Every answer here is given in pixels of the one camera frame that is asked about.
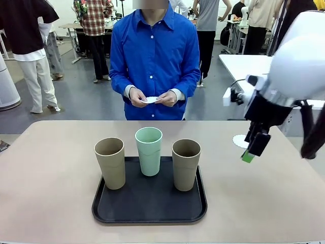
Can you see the bystander in grey trousers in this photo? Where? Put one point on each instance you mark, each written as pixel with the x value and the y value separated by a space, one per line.
pixel 54 56

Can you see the dark flat object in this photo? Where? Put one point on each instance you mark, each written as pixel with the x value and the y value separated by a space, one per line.
pixel 3 146

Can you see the bystander in black clothes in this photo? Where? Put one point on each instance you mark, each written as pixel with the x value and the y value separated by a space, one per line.
pixel 297 7

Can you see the person in blue shirt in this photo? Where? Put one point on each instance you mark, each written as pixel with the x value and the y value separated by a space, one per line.
pixel 155 58

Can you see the bystander in plaid shirt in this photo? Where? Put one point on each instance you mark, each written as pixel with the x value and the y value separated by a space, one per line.
pixel 94 17

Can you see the bystander black top white trousers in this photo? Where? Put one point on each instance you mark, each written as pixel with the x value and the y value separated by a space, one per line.
pixel 23 25

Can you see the person's right hand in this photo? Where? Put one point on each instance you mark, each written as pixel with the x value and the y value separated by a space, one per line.
pixel 135 95

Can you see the tan cup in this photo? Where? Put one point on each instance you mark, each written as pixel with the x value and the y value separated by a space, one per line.
pixel 111 167
pixel 185 170

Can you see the black slanted pole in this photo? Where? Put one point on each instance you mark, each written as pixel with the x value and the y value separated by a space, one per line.
pixel 278 25

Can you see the white lace paper coaster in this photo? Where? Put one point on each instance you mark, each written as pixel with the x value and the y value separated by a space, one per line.
pixel 238 141
pixel 151 99

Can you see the bystander beige top black trousers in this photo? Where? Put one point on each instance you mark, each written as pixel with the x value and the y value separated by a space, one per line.
pixel 261 12

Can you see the black plastic tray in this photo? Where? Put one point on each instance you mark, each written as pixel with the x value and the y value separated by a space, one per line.
pixel 152 206

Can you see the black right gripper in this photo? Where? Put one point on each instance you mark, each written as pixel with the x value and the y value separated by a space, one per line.
pixel 269 111

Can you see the person's right forearm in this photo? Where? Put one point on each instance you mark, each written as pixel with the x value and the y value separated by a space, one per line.
pixel 120 85

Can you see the bystander grey shirt black trousers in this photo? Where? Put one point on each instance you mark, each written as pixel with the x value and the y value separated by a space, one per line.
pixel 207 15

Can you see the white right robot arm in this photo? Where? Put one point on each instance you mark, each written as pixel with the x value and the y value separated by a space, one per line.
pixel 297 63

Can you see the white folding table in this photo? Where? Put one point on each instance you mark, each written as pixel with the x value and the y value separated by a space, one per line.
pixel 241 66

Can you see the person's left forearm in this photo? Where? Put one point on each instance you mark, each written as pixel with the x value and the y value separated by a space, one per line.
pixel 186 87

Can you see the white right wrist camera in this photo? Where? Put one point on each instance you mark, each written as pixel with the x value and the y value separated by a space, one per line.
pixel 228 96

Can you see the person's left hand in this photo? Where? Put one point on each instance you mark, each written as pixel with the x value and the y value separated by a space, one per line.
pixel 168 99

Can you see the black backpack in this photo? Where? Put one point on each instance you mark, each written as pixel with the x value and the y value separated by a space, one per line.
pixel 224 35

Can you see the wooden background desk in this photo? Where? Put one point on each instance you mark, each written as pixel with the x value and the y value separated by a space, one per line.
pixel 69 26

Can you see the mint green cup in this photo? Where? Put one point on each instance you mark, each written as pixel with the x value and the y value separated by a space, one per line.
pixel 149 157

